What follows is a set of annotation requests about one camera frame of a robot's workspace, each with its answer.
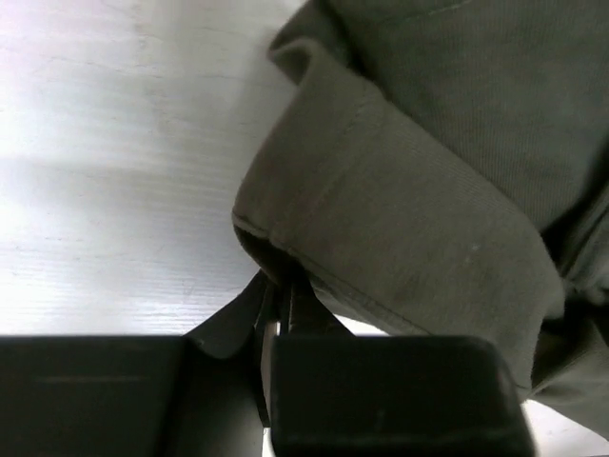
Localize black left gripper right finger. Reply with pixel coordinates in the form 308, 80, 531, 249
269, 277, 536, 456

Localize olive green shorts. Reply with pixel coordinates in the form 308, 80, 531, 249
232, 1, 608, 434

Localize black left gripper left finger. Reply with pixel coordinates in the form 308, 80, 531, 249
1, 273, 274, 456

